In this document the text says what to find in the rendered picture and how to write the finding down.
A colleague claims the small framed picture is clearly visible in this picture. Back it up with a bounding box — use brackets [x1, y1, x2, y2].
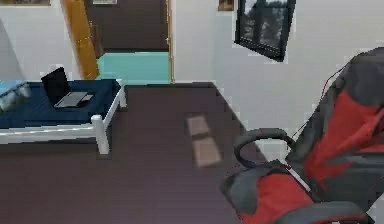
[218, 0, 235, 12]

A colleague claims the black framed window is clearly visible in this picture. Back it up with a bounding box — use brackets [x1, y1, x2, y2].
[234, 0, 297, 63]

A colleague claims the orange wooden room door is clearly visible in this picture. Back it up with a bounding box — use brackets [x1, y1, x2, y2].
[60, 0, 101, 81]

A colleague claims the black laptop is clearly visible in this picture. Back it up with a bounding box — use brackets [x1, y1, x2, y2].
[40, 66, 95, 109]

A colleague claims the red and black office chair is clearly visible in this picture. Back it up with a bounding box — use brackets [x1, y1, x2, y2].
[219, 46, 384, 224]

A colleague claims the white bed with blue mattress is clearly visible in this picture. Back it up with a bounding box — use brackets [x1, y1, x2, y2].
[0, 78, 128, 156]

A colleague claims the light blue pillow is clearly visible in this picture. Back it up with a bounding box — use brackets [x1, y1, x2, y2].
[0, 79, 32, 114]

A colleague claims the wide framed picture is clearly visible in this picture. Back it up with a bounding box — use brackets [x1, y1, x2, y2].
[0, 0, 52, 7]

